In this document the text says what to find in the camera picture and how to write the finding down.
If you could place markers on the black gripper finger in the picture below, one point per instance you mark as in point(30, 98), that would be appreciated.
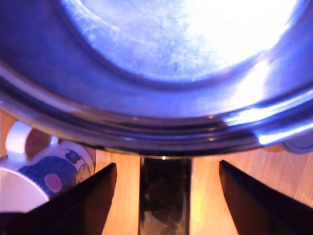
point(80, 208)
point(256, 208)

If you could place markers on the white mug cartoon print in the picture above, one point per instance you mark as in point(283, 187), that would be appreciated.
point(14, 191)

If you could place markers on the small pale lidded cup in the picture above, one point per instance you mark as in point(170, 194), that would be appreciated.
point(300, 148)

